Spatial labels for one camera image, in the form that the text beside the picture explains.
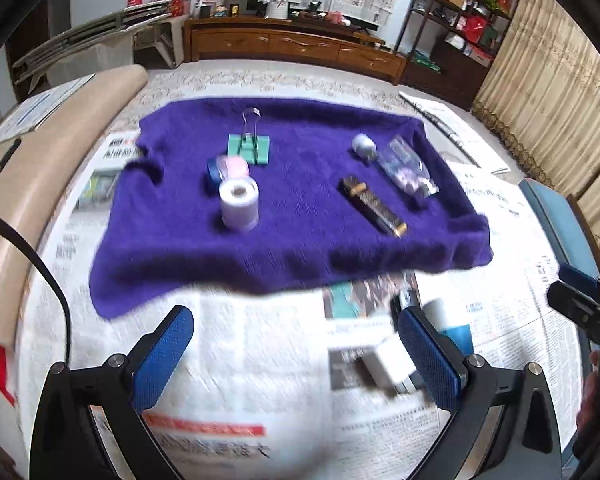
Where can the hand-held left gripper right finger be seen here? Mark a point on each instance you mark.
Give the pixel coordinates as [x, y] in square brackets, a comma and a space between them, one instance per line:
[430, 357]

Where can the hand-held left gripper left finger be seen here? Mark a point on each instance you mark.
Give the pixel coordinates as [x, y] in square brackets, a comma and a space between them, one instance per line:
[162, 357]

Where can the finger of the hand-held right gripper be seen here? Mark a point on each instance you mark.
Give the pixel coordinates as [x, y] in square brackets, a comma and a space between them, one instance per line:
[580, 276]
[575, 300]

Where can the white charger plug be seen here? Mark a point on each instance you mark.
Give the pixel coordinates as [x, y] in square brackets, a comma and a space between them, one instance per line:
[390, 360]

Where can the black and gold lighter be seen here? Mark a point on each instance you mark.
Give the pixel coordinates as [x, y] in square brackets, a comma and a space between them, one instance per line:
[375, 207]

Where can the white tape roll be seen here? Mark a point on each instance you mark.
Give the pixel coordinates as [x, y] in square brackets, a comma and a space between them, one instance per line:
[237, 210]

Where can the clear plastic bottle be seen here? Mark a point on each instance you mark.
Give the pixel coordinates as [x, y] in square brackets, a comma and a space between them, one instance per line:
[405, 170]

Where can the pink and blue small jar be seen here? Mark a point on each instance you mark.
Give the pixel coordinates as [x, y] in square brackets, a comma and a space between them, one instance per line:
[230, 167]

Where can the white bottle cap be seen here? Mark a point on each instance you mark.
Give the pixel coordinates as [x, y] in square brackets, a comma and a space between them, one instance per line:
[364, 145]

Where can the green binder clip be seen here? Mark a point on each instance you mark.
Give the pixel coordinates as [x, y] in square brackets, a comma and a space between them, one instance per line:
[250, 147]

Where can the person's right hand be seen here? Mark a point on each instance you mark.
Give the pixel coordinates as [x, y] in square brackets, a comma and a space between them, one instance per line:
[592, 405]

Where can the white and blue bottle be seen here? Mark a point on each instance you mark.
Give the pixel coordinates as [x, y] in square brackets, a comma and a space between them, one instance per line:
[455, 335]

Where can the black tube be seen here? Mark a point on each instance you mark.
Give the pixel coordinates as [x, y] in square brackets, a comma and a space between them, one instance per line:
[405, 302]

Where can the blue cushioned chair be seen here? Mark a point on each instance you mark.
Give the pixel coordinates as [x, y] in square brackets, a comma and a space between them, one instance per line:
[555, 215]

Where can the spread newspaper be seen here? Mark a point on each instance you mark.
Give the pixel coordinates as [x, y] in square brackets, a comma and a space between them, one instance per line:
[260, 340]

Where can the purple towel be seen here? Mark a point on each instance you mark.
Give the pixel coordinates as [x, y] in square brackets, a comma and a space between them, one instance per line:
[300, 240]

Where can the folded newspaper stack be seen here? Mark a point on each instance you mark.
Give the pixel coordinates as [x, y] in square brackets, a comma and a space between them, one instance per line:
[460, 125]

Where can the beige curtain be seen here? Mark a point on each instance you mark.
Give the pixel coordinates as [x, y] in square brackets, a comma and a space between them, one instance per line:
[545, 85]

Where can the dark wooden shelf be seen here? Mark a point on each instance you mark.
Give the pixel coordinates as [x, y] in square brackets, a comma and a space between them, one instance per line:
[455, 75]

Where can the beige curved wooden bench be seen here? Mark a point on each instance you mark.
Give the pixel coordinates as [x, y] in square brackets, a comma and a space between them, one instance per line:
[80, 125]

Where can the black pen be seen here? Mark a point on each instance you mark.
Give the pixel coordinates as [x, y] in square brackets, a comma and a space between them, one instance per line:
[5, 160]

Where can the green box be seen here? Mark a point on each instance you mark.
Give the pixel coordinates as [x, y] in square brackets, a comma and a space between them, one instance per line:
[427, 62]

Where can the red bag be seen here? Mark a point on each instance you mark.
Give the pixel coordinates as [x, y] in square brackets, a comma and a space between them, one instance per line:
[475, 29]

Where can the white paper sheet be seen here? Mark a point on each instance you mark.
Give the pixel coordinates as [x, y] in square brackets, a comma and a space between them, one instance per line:
[35, 110]

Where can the patterned tablecloth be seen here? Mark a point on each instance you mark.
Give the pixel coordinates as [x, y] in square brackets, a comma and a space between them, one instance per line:
[280, 82]

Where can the grey folded table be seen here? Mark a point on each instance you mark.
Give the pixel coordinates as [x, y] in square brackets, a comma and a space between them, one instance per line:
[95, 27]

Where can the wooden television cabinet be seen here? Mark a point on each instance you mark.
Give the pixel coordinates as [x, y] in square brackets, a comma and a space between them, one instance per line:
[300, 45]

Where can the dark door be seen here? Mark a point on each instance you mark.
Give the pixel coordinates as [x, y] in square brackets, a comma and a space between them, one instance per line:
[25, 45]

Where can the red gift boxes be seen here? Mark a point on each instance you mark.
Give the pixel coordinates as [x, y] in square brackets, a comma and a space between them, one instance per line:
[169, 4]

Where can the white flower pot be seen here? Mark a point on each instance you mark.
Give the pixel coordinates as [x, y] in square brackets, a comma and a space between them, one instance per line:
[278, 5]

